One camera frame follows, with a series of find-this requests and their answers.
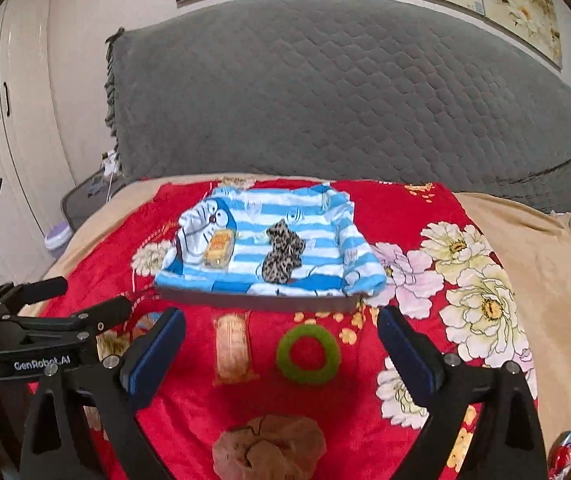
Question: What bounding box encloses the red blue surprise egg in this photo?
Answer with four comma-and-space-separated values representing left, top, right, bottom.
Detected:
130, 312, 162, 341

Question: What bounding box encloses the clear biscuit pack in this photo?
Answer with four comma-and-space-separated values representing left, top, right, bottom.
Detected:
213, 312, 256, 385

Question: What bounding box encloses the beige stocking bundle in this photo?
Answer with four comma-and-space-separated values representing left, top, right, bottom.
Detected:
212, 415, 327, 479

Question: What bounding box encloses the green fuzzy hair ring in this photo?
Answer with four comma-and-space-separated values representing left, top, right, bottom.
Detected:
276, 323, 342, 386

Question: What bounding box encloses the red snack wrapper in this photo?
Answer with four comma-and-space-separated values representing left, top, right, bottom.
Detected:
548, 430, 571, 480

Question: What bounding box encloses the purple white container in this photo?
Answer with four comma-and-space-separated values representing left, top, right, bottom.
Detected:
44, 221, 74, 252

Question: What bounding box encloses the grey bedside stool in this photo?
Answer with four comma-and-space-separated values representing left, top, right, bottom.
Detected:
61, 170, 126, 232

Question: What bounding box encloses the small yellow snack packet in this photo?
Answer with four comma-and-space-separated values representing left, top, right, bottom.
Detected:
203, 229, 236, 269

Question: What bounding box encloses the red floral blanket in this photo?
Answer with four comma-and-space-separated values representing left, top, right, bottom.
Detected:
36, 177, 536, 479

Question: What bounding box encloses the white wardrobe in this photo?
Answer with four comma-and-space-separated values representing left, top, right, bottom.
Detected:
0, 0, 75, 284

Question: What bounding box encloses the leopard print scrunchie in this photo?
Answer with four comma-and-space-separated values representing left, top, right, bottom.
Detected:
262, 220, 306, 284

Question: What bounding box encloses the blue striped Doraemon fabric box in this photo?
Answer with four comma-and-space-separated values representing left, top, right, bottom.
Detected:
154, 184, 386, 299

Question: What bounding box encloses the grey quilted headboard cover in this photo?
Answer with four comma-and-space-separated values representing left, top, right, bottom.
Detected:
106, 0, 571, 212

